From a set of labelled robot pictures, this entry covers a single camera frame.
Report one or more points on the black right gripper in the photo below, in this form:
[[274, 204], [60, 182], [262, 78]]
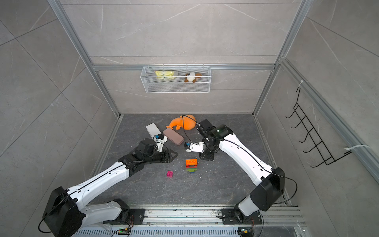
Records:
[[203, 155]]

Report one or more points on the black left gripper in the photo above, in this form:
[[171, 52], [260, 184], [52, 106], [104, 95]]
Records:
[[168, 155]]

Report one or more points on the orange lego brick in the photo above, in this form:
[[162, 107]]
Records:
[[191, 162]]

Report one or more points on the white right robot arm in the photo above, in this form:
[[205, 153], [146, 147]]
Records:
[[269, 183]]

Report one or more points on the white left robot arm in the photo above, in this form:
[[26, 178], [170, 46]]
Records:
[[69, 210]]

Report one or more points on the white rectangular box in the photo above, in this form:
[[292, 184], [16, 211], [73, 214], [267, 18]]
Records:
[[153, 130]]

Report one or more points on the orange plush whale toy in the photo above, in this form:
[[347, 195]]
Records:
[[187, 122]]

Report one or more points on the pink rectangular case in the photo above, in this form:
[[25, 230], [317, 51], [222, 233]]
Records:
[[173, 136]]

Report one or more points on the brown white plush toy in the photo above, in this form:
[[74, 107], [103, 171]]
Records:
[[192, 77]]

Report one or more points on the yellow packet in basket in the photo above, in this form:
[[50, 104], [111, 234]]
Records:
[[166, 75]]

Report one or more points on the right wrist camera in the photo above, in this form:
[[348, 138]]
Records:
[[194, 147]]

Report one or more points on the white wire wall basket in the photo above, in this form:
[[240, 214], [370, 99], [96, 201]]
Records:
[[153, 85]]

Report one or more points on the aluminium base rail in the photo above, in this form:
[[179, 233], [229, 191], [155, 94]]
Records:
[[202, 221]]

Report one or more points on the black wire hook rack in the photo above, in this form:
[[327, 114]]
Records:
[[313, 135]]

